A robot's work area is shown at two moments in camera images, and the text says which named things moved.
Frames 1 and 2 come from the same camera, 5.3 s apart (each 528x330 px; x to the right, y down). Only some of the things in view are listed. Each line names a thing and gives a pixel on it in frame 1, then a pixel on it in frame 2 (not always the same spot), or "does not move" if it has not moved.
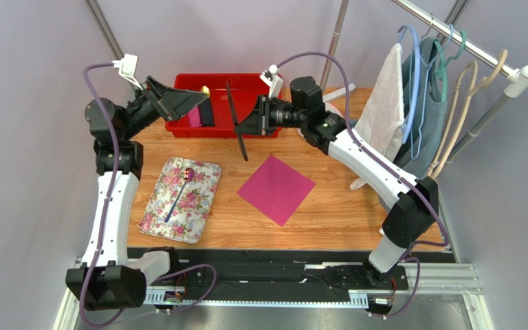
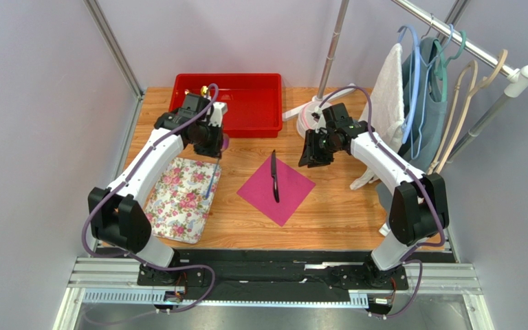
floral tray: x=186 y=221 does not move
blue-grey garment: x=425 y=106 does not move
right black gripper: x=263 y=115 to x=315 y=149
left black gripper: x=175 y=103 to x=213 y=150
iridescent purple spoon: x=188 y=176 to x=225 y=141
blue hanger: x=416 y=34 does not move
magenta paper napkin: x=276 y=189 does not move
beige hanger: x=461 y=123 does not move
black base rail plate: x=268 y=271 does not move
